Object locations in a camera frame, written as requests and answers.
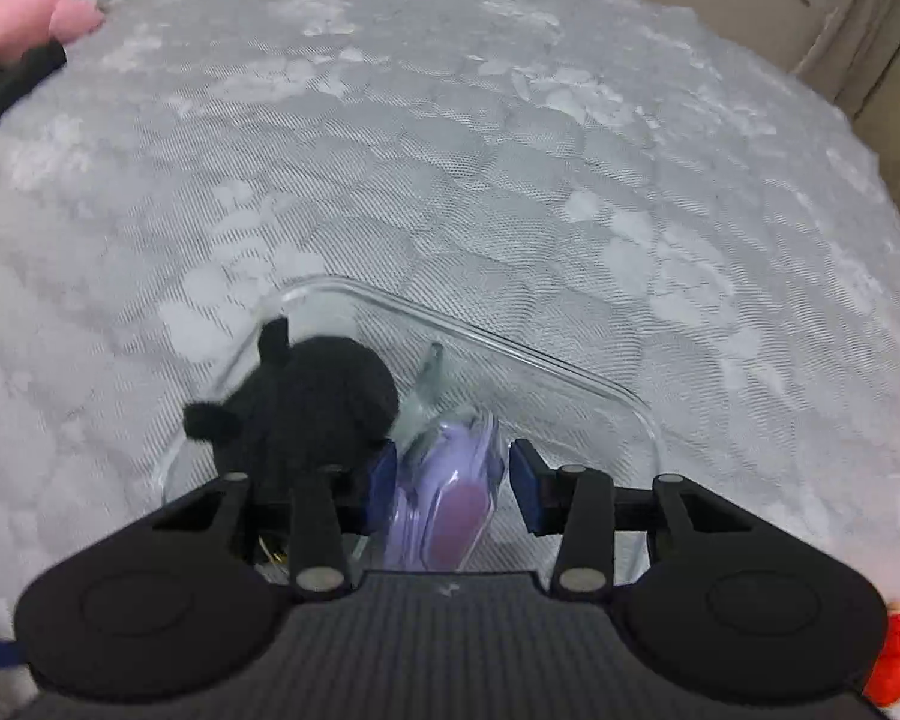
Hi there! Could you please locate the black cloth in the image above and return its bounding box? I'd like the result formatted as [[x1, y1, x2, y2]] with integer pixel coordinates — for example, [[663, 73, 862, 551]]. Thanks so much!
[[0, 41, 68, 137]]

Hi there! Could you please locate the clear plastic container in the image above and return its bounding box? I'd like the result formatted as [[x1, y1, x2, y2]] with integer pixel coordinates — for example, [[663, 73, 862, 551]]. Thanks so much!
[[154, 275, 665, 587]]

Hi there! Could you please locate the black plush cat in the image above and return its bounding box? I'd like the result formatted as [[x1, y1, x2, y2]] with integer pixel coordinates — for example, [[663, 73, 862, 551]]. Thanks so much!
[[182, 317, 402, 482]]

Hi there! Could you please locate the red toy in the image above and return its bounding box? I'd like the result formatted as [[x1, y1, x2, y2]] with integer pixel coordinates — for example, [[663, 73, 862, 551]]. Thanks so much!
[[862, 598, 900, 707]]

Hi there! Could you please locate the purple plastic case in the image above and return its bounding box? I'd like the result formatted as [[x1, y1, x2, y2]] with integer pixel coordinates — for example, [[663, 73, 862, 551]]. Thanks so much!
[[385, 420, 508, 575]]

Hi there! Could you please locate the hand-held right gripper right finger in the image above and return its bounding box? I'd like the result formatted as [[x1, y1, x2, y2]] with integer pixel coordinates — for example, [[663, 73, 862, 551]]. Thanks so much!
[[508, 439, 755, 602]]

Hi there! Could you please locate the grey quilted mattress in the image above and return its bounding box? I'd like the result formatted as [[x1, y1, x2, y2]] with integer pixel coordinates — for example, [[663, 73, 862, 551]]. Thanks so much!
[[0, 0, 900, 720]]

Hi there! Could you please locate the pink plush toy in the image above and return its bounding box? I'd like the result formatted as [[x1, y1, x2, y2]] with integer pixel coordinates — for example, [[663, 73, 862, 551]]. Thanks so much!
[[0, 0, 106, 65]]

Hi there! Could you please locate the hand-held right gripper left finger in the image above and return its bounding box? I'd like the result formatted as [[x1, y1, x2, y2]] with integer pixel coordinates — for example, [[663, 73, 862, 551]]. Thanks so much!
[[152, 441, 400, 602]]

